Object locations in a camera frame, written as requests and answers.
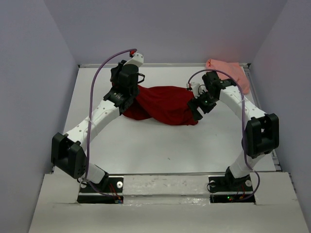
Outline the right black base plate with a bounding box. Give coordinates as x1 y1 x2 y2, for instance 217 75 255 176
207 175 256 203

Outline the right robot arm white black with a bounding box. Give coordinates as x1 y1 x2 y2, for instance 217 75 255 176
187 69 279 192

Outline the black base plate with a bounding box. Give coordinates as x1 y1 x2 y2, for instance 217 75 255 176
77 175 124 204
207 175 256 203

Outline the aluminium rail back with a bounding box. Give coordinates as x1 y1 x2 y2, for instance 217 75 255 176
78 63 251 68

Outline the aluminium rail right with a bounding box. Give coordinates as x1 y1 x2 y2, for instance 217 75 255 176
243 67 282 172

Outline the red t shirt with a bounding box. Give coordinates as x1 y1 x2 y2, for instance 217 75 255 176
123 85 198 126

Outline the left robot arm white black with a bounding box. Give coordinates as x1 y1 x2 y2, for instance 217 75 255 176
51 53 144 193

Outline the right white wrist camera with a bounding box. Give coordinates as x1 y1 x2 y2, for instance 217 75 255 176
186 82 200 96

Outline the pink t shirt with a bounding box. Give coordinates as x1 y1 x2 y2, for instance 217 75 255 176
206 59 250 94

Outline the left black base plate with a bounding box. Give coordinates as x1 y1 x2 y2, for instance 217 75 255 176
77 175 124 204

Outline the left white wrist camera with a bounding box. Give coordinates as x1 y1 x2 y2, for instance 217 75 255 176
127 51 144 67

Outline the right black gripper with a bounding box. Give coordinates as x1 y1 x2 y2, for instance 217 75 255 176
187 90 218 122

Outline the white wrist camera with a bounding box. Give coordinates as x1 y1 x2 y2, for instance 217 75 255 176
127 51 144 67
186 82 200 96

